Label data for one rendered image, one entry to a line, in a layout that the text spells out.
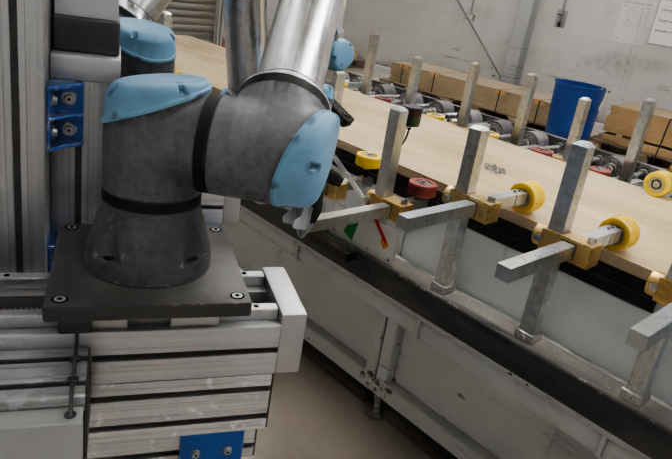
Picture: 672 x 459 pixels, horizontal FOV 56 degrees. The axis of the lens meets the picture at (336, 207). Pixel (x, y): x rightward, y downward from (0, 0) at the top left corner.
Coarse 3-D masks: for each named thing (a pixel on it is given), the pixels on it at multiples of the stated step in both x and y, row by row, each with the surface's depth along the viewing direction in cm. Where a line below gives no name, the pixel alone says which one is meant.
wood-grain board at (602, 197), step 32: (192, 64) 302; (224, 64) 316; (352, 96) 286; (352, 128) 226; (384, 128) 234; (416, 128) 242; (448, 128) 251; (416, 160) 197; (448, 160) 203; (512, 160) 217; (544, 160) 224; (480, 192) 175; (608, 192) 196; (640, 192) 202; (576, 224) 162; (640, 224) 170; (608, 256) 146; (640, 256) 147
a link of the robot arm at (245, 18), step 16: (224, 0) 105; (240, 0) 103; (256, 0) 104; (224, 16) 108; (240, 16) 106; (256, 16) 106; (224, 32) 112; (240, 32) 108; (256, 32) 109; (240, 48) 111; (256, 48) 112; (240, 64) 114; (256, 64) 115; (240, 80) 117
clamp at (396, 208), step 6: (372, 192) 171; (372, 198) 170; (378, 198) 169; (384, 198) 167; (390, 198) 168; (396, 198) 169; (390, 204) 166; (396, 204) 164; (408, 204) 166; (390, 210) 166; (396, 210) 165; (402, 210) 164; (408, 210) 166; (390, 216) 166; (396, 216) 165
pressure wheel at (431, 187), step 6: (414, 180) 174; (420, 180) 176; (426, 180) 176; (408, 186) 174; (414, 186) 172; (420, 186) 171; (426, 186) 171; (432, 186) 172; (408, 192) 174; (414, 192) 172; (420, 192) 171; (426, 192) 171; (432, 192) 172; (420, 198) 175; (426, 198) 172
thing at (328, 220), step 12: (372, 204) 165; (384, 204) 166; (420, 204) 174; (324, 216) 151; (336, 216) 153; (348, 216) 156; (360, 216) 159; (372, 216) 162; (384, 216) 165; (312, 228) 148; (324, 228) 151
